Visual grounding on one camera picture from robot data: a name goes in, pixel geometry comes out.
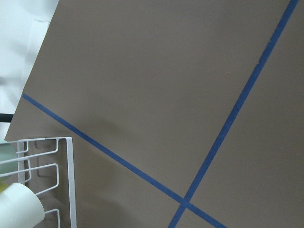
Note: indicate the cream cup on rack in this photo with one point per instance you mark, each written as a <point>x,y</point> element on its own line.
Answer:
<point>20,207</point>

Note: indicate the white cup rack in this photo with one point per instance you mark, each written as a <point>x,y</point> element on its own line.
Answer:
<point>46,167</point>

